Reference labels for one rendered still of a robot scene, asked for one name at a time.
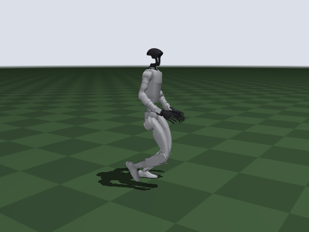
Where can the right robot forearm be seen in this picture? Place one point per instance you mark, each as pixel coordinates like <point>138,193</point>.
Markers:
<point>147,102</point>

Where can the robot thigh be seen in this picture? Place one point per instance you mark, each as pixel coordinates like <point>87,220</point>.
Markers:
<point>166,129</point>
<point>158,135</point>

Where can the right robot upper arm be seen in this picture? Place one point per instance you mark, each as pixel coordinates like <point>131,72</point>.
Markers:
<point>146,78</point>

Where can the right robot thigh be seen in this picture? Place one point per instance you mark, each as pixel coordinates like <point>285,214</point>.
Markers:
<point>158,135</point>

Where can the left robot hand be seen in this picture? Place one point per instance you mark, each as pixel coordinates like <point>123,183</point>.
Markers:
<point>179,113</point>

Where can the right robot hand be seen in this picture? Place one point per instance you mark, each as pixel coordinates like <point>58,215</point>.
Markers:
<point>168,114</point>

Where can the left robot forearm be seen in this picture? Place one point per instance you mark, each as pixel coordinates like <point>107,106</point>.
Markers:
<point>164,103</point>

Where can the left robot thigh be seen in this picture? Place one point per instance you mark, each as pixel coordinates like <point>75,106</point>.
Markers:
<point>166,129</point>

